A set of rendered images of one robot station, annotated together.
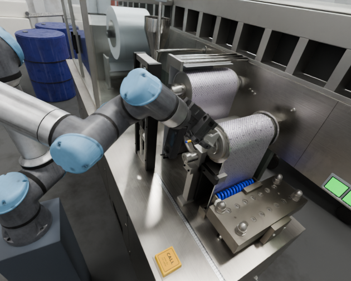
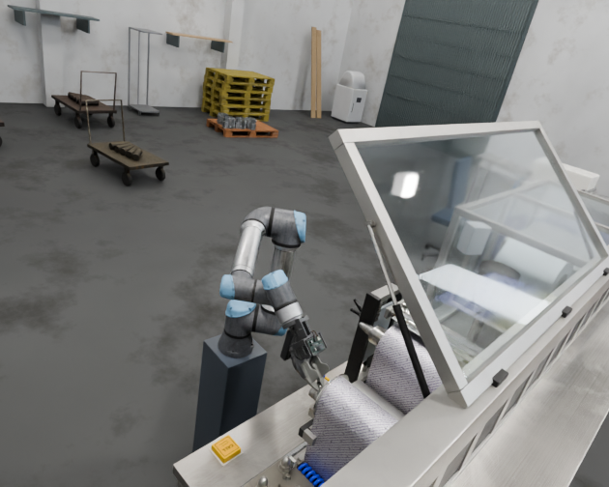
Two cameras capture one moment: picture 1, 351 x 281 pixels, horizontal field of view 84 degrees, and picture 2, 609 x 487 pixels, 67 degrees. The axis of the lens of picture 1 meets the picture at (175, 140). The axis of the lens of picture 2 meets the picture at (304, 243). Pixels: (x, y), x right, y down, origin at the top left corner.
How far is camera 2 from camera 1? 121 cm
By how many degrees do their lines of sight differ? 63
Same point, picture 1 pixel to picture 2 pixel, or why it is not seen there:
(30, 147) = not seen: hidden behind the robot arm
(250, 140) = (348, 423)
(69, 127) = (236, 274)
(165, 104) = (274, 299)
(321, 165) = not seen: outside the picture
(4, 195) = (235, 305)
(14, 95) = (246, 250)
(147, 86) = (267, 279)
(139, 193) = (296, 411)
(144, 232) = (250, 425)
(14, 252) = (213, 347)
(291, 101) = not seen: hidden behind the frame
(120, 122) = (259, 293)
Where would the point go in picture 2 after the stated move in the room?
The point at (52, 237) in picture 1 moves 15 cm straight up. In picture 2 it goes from (229, 362) to (233, 333)
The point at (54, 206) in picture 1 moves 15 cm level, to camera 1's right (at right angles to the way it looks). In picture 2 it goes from (257, 353) to (260, 378)
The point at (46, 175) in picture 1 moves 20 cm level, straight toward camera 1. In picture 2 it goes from (263, 319) to (229, 341)
